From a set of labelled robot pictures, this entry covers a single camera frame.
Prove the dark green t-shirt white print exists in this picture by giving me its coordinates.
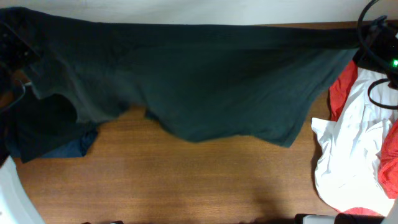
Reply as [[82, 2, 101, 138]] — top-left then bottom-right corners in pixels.
[[1, 7, 359, 147]]

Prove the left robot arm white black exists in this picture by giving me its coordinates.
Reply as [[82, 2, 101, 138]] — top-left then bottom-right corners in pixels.
[[1, 22, 44, 224]]

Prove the folded black garment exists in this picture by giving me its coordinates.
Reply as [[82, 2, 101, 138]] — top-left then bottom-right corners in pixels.
[[0, 90, 99, 167]]

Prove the folded navy blue garment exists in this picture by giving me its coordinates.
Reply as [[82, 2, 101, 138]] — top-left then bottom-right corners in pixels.
[[6, 127, 99, 159]]

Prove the red t-shirt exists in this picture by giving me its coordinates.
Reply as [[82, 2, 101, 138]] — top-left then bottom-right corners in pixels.
[[330, 63, 397, 213]]

